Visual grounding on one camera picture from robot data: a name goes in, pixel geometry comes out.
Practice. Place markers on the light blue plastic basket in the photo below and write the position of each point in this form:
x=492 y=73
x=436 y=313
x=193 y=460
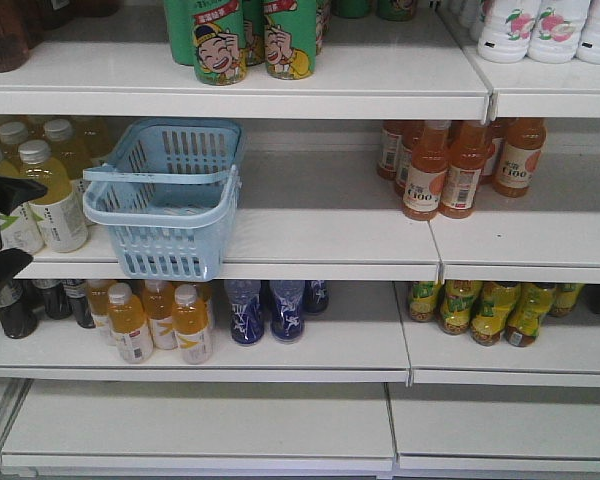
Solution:
x=167 y=195

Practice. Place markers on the pale yellow drink bottle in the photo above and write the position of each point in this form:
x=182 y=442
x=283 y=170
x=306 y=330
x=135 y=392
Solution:
x=67 y=147
x=12 y=135
x=18 y=229
x=59 y=218

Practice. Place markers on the dark tea bottle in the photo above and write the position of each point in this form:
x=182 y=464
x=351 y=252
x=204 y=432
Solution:
x=55 y=300
x=16 y=317
x=77 y=294

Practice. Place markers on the orange vitamin drink bottle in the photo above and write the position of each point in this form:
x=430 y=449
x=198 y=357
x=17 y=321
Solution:
x=128 y=324
x=157 y=300
x=191 y=325
x=97 y=290

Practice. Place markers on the brown drink bottle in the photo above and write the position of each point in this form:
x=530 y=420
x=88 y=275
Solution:
x=14 y=51

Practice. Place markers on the blue sports drink bottle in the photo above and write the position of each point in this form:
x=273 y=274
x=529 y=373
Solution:
x=247 y=324
x=315 y=296
x=287 y=316

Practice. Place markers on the green cartoon drink can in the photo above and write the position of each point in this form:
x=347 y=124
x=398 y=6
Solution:
x=218 y=42
x=290 y=38

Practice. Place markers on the yellow lemon tea bottle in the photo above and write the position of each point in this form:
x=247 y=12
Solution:
x=567 y=295
x=497 y=301
x=422 y=300
x=535 y=302
x=457 y=304

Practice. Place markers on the orange C100 juice bottle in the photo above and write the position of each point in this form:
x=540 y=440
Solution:
x=524 y=141
x=468 y=154
x=427 y=171

